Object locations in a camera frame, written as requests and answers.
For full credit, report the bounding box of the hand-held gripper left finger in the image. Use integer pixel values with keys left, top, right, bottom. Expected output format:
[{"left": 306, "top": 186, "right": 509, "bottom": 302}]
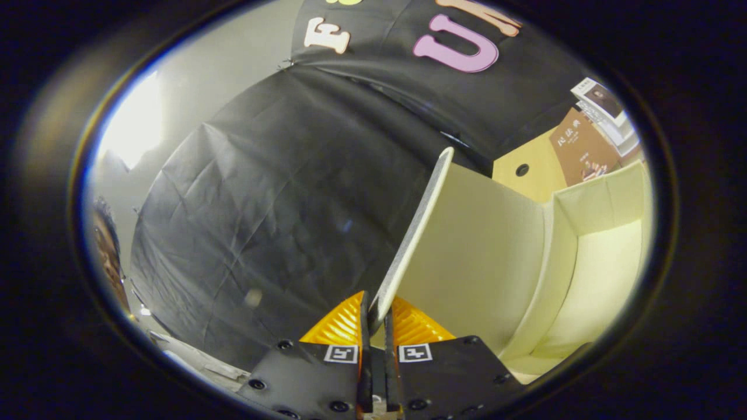
[{"left": 236, "top": 290, "right": 374, "bottom": 420}]

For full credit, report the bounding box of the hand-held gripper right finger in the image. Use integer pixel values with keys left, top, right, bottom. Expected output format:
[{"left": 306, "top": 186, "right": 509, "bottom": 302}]
[{"left": 382, "top": 295, "right": 526, "bottom": 420}]

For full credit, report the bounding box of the beige fabric storage box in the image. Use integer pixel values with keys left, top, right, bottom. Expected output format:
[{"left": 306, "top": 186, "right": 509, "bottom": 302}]
[{"left": 369, "top": 147, "right": 653, "bottom": 386}]

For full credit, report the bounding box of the black backdrop cloth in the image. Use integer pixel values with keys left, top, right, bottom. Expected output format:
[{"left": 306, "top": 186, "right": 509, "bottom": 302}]
[{"left": 130, "top": 0, "right": 590, "bottom": 371}]

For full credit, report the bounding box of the person's head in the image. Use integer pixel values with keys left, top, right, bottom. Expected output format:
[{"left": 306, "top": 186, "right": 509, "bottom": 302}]
[{"left": 90, "top": 195, "right": 132, "bottom": 319}]

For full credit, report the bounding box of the brown cover book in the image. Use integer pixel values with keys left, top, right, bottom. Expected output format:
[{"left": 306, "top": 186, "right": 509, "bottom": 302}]
[{"left": 549, "top": 108, "right": 620, "bottom": 187}]

